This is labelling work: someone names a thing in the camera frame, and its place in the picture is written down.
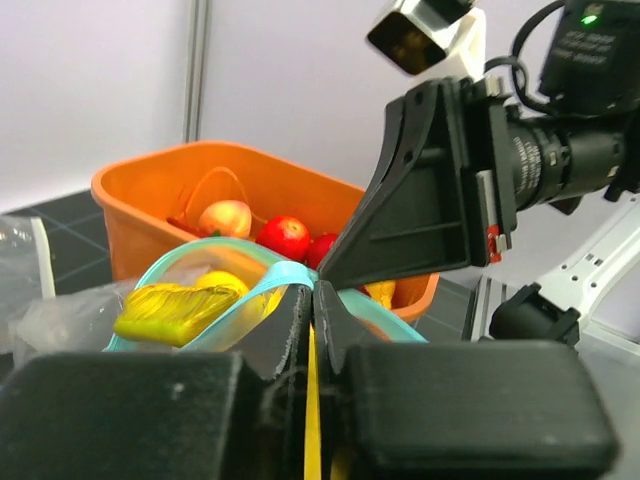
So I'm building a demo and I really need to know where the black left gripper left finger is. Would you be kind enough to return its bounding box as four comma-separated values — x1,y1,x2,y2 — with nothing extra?
1,286,312,479

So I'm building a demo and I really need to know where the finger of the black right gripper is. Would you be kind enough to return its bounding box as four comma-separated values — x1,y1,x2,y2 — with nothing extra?
318,78,470,289

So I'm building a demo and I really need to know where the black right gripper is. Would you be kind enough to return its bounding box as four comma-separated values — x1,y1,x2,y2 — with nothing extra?
447,1,639,265

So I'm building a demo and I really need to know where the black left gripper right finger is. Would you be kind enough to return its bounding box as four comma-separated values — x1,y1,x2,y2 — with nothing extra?
313,281,618,479

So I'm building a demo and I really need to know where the yellow toy banana bunch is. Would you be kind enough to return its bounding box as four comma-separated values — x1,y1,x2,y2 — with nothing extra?
114,270,287,348

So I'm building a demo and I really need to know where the clear blue-zip bag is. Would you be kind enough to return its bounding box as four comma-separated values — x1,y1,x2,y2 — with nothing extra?
102,236,431,480

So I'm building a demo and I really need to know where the red toy lobster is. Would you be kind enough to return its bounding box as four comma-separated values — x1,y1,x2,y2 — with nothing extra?
166,217,221,238

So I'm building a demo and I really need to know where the clear polka dot bag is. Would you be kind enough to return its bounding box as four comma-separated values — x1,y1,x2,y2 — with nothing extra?
1,215,56,302

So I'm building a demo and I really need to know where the red toy apple lower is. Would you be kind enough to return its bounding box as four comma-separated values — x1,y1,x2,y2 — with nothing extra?
305,233,338,270

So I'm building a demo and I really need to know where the red toy apple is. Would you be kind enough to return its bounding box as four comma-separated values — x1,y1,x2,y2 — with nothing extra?
255,215,311,263
305,233,338,270

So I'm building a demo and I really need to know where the red toy apple upper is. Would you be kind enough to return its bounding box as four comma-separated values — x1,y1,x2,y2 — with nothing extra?
255,215,311,263

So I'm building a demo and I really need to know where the toy peach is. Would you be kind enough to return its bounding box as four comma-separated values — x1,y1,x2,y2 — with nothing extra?
197,200,252,239

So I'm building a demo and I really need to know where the orange plastic bin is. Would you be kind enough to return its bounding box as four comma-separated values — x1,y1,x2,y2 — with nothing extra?
90,140,441,324

